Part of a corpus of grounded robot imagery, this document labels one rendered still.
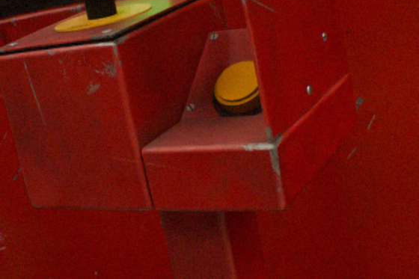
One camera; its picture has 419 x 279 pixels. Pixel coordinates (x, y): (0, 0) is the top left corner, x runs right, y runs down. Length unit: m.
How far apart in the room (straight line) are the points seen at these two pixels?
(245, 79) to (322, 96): 0.05
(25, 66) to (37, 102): 0.03
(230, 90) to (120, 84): 0.08
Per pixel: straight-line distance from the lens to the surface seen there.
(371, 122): 0.85
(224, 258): 0.64
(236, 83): 0.59
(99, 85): 0.57
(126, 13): 0.62
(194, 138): 0.56
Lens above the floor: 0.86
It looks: 16 degrees down
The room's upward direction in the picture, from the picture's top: 11 degrees counter-clockwise
